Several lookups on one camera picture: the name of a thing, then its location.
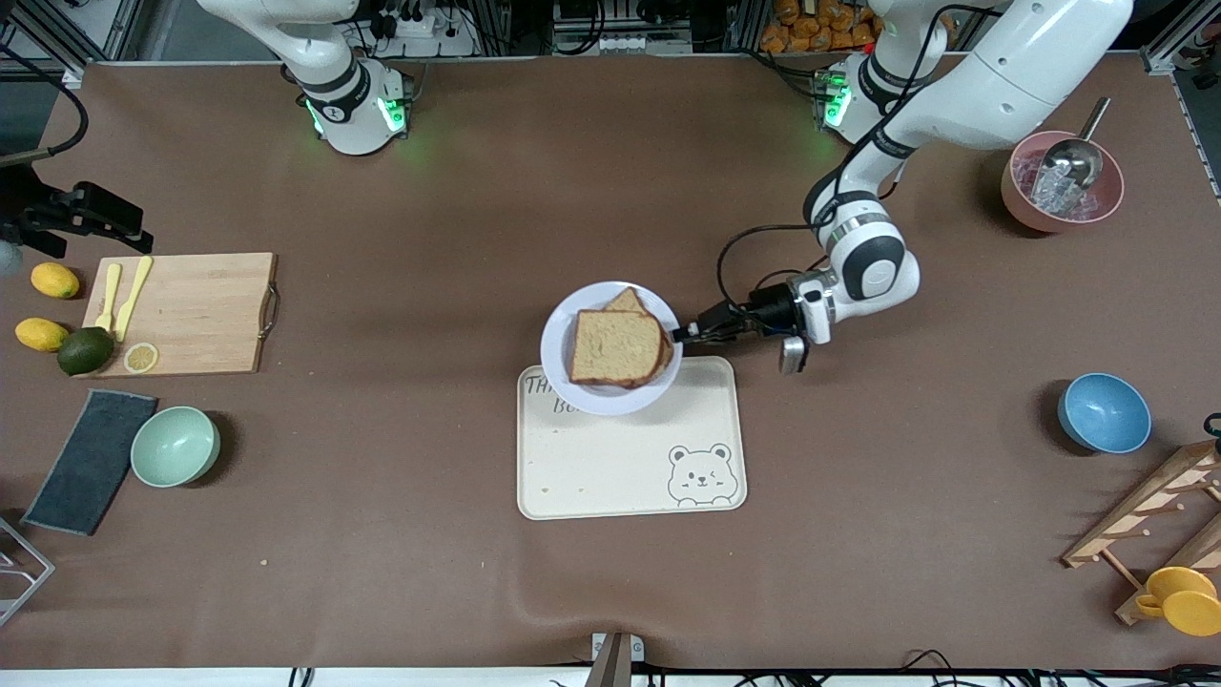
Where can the aluminium frame profile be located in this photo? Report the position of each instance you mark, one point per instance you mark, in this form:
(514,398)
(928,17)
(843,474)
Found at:
(95,29)
(1169,59)

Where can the yellow plastic knife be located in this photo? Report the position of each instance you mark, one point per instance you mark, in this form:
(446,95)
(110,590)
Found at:
(132,301)

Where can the yellow cup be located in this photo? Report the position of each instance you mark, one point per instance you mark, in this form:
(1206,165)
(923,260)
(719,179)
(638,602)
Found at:
(1183,601)

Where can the white network switch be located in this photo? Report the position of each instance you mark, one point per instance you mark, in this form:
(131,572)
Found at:
(620,42)

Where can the brown toast bread slice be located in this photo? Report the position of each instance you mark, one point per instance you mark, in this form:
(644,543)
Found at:
(628,301)
(615,348)

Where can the metal scoop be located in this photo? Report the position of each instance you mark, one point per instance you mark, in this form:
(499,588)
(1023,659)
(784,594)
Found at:
(1073,164)

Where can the cream bear print tray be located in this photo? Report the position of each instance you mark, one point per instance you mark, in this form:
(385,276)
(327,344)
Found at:
(610,468)

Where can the dark green lime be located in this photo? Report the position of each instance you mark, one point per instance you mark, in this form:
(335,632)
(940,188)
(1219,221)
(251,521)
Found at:
(86,351)

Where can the dark grey cloth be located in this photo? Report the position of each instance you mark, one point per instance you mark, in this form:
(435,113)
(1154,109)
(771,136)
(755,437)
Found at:
(91,463)

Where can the pale lavender round plate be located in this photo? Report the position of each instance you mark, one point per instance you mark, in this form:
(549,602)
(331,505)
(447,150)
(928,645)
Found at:
(558,353)

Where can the yellow plastic fork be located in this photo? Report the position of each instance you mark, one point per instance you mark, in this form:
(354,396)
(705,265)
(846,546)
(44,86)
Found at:
(109,301)

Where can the blue bowl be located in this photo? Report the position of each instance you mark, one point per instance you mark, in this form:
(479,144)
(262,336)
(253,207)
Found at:
(1105,413)

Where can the wooden cutting board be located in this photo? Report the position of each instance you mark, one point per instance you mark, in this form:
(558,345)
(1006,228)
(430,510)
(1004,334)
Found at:
(200,315)

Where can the orange bread rolls pile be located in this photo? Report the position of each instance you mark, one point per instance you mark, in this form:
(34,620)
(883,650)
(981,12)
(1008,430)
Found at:
(820,27)

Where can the white power strip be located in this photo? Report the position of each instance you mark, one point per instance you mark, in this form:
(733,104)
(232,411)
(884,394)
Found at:
(420,29)

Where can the pink bowl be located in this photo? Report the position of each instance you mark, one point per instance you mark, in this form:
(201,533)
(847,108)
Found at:
(1016,205)

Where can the yellow lemon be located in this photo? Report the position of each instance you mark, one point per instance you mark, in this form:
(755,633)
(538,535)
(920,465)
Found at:
(54,281)
(42,335)

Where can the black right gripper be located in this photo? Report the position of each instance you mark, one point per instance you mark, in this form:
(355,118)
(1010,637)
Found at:
(40,218)

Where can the clear ice cube pile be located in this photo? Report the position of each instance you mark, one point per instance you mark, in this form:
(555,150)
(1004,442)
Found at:
(1059,198)

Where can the mint green bowl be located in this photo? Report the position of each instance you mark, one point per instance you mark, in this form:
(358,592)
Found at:
(175,447)

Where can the grey camera pole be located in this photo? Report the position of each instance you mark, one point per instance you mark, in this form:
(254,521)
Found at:
(610,663)

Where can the lemon slice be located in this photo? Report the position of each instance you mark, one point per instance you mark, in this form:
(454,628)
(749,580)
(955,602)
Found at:
(141,358)

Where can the wooden peg rack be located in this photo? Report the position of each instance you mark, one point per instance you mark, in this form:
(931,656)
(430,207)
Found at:
(1145,506)

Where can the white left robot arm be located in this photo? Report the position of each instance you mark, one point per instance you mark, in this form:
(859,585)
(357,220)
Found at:
(1002,86)

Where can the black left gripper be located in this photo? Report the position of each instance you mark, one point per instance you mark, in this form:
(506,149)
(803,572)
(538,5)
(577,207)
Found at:
(769,309)

